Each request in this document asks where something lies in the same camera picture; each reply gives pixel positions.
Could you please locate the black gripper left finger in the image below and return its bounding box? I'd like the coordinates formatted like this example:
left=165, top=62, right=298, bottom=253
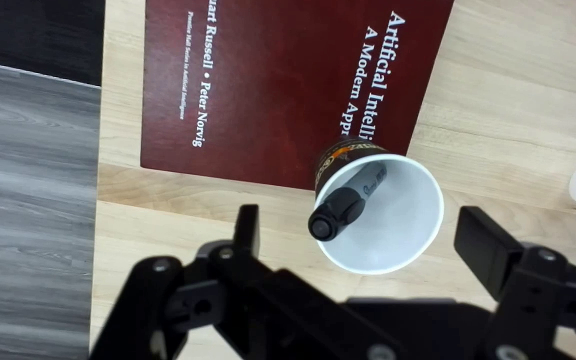
left=85, top=202, right=369, bottom=360

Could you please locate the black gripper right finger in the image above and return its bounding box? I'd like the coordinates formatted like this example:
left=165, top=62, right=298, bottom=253
left=454, top=203, right=576, bottom=360

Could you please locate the black sharpie marker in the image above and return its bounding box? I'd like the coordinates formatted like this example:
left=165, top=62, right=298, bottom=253
left=305, top=159, right=390, bottom=243

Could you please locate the dark red hardcover book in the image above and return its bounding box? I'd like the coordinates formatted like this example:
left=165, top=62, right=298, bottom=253
left=138, top=0, right=456, bottom=192

